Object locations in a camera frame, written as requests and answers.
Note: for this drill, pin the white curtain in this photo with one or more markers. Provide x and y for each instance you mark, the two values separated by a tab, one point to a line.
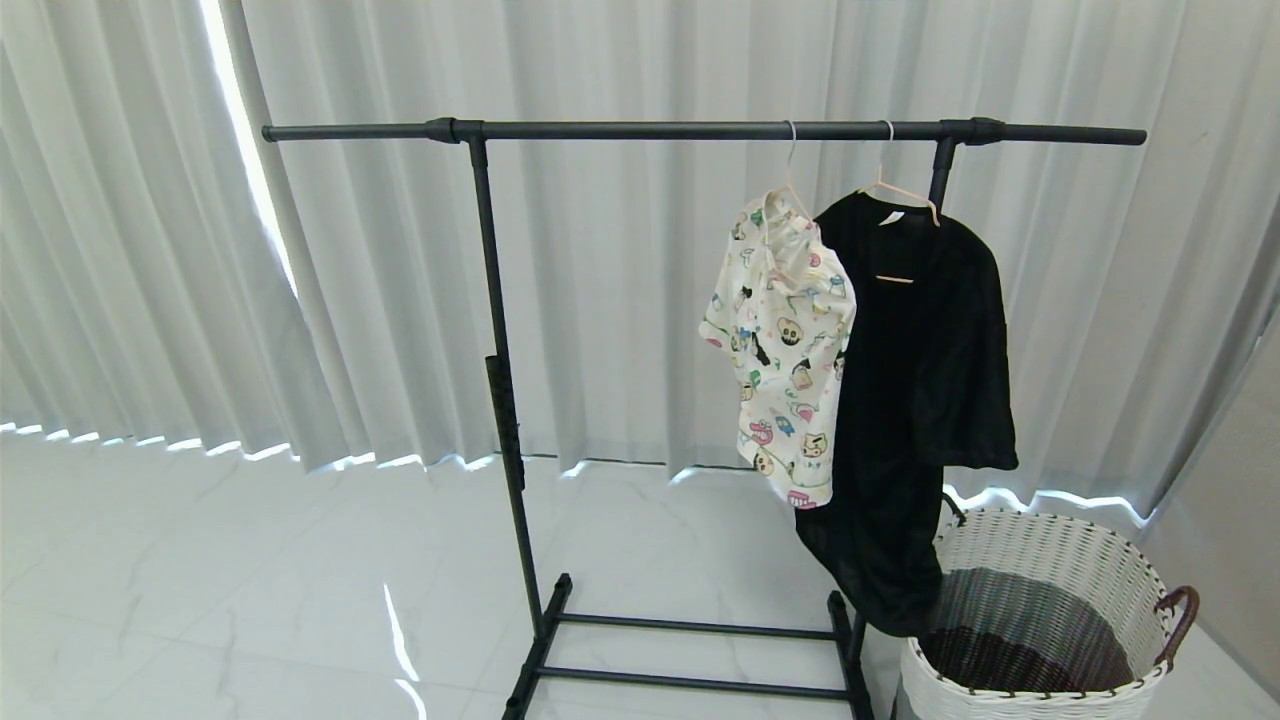
600	300

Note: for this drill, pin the pink clothes hanger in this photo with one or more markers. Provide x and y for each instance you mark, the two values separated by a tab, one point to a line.
790	150
900	190

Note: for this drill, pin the white laundry basket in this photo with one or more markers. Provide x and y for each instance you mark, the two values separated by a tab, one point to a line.
1040	545

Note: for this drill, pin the black garment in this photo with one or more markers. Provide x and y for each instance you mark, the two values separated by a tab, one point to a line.
920	400

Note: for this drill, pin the black clothes rack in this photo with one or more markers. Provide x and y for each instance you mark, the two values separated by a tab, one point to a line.
650	130

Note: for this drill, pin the cream printed garment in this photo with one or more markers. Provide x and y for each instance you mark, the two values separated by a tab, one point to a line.
790	350

